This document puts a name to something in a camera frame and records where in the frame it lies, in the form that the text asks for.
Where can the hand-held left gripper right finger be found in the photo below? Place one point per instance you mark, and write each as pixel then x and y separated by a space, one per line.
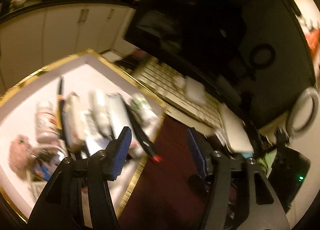
pixel 196 152

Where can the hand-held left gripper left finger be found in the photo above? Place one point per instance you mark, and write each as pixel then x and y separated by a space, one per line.
pixel 122 152

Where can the black marker pen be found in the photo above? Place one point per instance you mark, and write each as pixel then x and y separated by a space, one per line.
pixel 142 137

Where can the clear plastic sticker container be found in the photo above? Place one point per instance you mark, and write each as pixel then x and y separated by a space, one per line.
pixel 45 167

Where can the white pill bottle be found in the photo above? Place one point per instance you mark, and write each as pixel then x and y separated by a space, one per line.
pixel 45 122

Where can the white box with gold rim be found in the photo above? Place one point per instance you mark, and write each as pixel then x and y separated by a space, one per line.
pixel 82 74

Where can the flat white box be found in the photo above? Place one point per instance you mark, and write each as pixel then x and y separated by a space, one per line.
pixel 116 114

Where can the white notebook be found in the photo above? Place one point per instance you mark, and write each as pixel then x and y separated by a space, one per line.
pixel 232 129

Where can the white tube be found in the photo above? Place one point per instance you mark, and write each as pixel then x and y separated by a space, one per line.
pixel 98 109

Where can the green and white packet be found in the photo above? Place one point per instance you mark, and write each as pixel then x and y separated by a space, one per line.
pixel 142 107

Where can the long white box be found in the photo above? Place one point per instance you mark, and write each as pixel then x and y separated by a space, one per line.
pixel 72 119

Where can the white foam block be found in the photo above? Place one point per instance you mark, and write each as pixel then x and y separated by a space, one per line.
pixel 195 89

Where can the green cloth item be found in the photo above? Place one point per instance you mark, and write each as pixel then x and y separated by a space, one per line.
pixel 265 162

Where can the crumpled white tissue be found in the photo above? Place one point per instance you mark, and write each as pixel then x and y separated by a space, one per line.
pixel 179 81

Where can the white computer keyboard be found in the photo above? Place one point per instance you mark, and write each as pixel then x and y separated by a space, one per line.
pixel 160 79

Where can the black electronic device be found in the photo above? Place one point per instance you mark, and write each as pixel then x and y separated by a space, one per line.
pixel 287 177

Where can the pink patterned cloth item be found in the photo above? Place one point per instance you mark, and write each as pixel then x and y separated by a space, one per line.
pixel 18 154

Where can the black computer monitor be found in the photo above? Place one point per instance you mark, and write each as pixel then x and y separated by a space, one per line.
pixel 200 19

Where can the white kitchen base cabinets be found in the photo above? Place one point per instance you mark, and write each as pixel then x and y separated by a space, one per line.
pixel 62 27

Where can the white bowl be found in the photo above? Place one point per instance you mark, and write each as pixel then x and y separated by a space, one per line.
pixel 18 0

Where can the wall poster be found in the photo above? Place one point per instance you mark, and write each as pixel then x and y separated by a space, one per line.
pixel 313 41

